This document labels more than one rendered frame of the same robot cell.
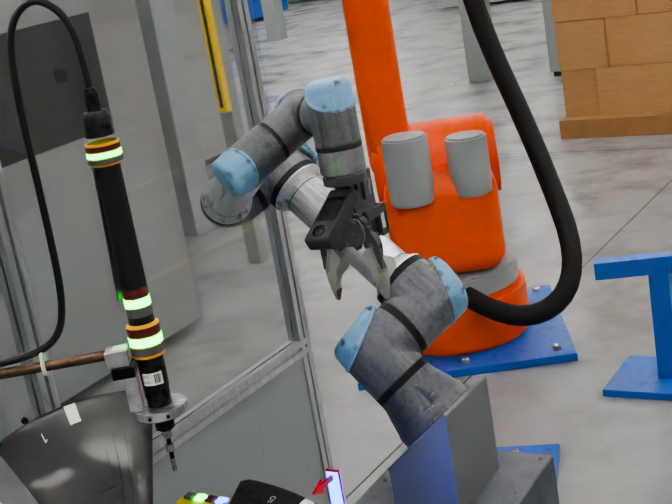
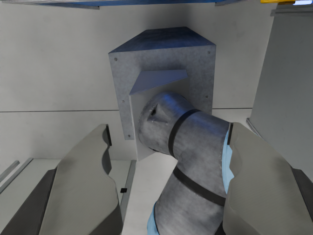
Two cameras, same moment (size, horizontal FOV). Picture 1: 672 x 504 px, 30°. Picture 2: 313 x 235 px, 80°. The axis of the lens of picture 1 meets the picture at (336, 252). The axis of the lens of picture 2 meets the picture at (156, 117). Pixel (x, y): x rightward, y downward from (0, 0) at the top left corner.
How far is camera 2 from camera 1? 1.94 m
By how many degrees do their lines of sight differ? 54
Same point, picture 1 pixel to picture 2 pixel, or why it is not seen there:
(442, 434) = (136, 88)
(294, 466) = (298, 161)
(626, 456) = not seen: hidden behind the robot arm
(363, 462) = not seen: hidden behind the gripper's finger
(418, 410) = (161, 104)
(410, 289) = (191, 223)
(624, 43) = not seen: outside the picture
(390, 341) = (195, 155)
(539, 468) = (124, 127)
